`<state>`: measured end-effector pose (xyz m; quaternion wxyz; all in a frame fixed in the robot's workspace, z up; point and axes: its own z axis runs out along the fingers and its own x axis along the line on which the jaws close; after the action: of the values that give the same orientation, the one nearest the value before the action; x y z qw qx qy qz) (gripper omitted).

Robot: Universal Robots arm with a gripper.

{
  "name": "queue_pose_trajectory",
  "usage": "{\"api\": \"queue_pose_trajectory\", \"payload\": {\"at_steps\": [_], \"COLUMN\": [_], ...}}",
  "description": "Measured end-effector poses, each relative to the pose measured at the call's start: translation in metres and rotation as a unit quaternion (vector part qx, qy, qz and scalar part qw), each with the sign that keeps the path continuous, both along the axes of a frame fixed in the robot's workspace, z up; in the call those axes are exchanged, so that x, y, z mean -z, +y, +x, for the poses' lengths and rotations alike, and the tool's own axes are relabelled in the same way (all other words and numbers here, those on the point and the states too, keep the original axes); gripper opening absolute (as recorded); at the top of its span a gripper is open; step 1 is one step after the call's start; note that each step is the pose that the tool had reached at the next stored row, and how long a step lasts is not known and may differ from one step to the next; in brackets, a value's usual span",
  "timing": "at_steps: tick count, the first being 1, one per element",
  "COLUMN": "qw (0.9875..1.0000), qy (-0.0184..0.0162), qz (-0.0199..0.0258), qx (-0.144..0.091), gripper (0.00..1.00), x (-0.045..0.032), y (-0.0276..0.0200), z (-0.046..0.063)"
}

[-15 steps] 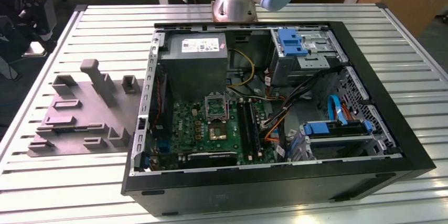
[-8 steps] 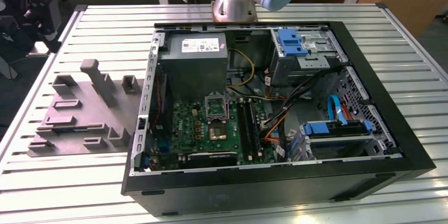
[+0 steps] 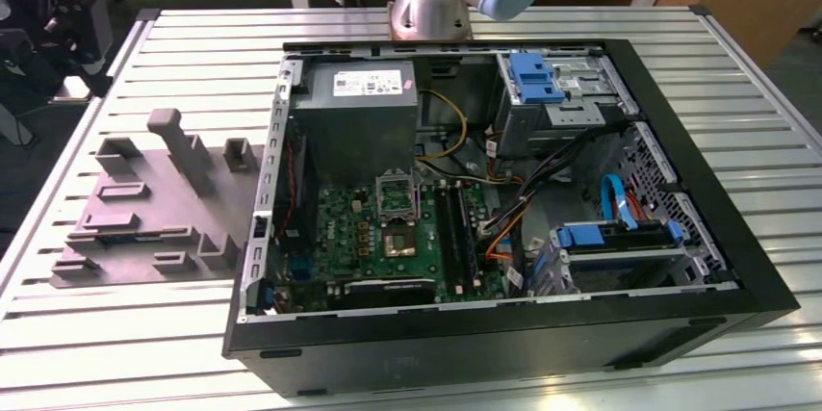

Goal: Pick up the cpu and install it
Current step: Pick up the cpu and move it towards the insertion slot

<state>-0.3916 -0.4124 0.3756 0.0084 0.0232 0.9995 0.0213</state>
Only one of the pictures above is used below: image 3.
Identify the red black twisted wire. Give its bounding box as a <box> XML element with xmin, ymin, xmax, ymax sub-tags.
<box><xmin>284</xmin><ymin>139</ymin><xmax>304</xmax><ymax>239</ymax></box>

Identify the yellow wire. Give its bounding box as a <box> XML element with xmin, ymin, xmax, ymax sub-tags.
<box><xmin>415</xmin><ymin>88</ymin><xmax>469</xmax><ymax>161</ymax></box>

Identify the green motherboard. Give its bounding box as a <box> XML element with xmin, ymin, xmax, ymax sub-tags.
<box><xmin>272</xmin><ymin>174</ymin><xmax>515</xmax><ymax>311</ymax></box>

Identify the black PC case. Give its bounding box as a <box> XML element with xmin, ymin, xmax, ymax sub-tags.
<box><xmin>222</xmin><ymin>38</ymin><xmax>803</xmax><ymax>398</ymax></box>

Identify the grey power supply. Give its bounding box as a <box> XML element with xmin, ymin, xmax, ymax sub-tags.
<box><xmin>291</xmin><ymin>58</ymin><xmax>423</xmax><ymax>181</ymax></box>

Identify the black cable bundle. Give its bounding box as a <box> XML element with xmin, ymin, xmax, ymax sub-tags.
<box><xmin>478</xmin><ymin>119</ymin><xmax>634</xmax><ymax>239</ymax></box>

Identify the black graphics card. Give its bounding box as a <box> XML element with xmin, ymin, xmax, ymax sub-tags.
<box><xmin>343</xmin><ymin>277</ymin><xmax>438</xmax><ymax>309</ymax></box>

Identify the CPU socket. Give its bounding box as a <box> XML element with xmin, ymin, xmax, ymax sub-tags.
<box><xmin>378</xmin><ymin>221</ymin><xmax>424</xmax><ymax>262</ymax></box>

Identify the metal socket cover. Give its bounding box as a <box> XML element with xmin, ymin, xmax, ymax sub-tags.
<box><xmin>374</xmin><ymin>167</ymin><xmax>423</xmax><ymax>224</ymax></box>

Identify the blue plastic drive latch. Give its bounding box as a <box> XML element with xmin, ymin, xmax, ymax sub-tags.
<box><xmin>506</xmin><ymin>52</ymin><xmax>566</xmax><ymax>105</ymax></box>

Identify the grey parts rack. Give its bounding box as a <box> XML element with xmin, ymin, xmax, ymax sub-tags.
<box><xmin>48</xmin><ymin>107</ymin><xmax>268</xmax><ymax>290</ymax></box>

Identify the silver disk bay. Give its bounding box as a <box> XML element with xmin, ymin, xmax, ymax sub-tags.
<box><xmin>494</xmin><ymin>52</ymin><xmax>641</xmax><ymax>157</ymax></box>
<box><xmin>526</xmin><ymin>237</ymin><xmax>734</xmax><ymax>296</ymax></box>

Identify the blue disk carrier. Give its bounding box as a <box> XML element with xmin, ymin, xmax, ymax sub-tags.
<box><xmin>555</xmin><ymin>220</ymin><xmax>686</xmax><ymax>253</ymax></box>

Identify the orange wire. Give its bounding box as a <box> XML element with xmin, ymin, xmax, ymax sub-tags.
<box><xmin>478</xmin><ymin>211</ymin><xmax>526</xmax><ymax>266</ymax></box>

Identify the black white wire bundle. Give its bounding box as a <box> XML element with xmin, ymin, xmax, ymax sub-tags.
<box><xmin>415</xmin><ymin>158</ymin><xmax>526</xmax><ymax>186</ymax></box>

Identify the blue flat data cable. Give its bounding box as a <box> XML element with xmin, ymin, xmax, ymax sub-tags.
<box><xmin>599</xmin><ymin>174</ymin><xmax>641</xmax><ymax>232</ymax></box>

